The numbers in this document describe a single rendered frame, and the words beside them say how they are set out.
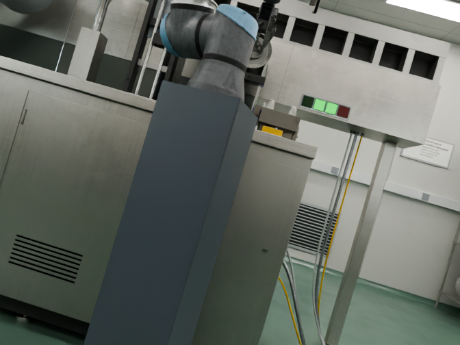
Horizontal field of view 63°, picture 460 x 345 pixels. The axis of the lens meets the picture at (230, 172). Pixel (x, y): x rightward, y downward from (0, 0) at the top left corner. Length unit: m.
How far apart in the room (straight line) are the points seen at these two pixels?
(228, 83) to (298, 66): 1.07
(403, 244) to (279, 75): 3.04
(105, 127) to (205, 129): 0.60
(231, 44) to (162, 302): 0.62
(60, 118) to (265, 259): 0.86
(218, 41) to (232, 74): 0.08
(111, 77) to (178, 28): 1.06
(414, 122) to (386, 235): 2.59
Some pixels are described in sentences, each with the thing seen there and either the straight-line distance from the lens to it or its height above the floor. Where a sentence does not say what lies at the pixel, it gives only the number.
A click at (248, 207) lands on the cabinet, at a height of 0.64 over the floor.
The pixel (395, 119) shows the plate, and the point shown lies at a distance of 2.04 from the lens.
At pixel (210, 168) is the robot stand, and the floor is 0.73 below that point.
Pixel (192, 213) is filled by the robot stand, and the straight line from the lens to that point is 0.85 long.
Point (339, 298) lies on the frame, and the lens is 2.19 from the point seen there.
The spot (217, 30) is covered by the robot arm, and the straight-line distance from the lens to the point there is 0.98.
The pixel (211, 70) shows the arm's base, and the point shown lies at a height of 0.95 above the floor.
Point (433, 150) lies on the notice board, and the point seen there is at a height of 1.61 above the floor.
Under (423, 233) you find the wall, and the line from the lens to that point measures 4.66.
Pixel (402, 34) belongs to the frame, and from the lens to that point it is 2.16.
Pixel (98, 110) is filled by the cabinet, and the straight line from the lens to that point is 1.41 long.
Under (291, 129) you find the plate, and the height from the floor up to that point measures 0.98.
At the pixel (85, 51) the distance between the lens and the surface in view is 1.85.
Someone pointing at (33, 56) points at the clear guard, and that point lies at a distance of 2.02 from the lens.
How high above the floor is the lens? 0.73
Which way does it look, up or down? level
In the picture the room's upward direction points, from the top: 17 degrees clockwise
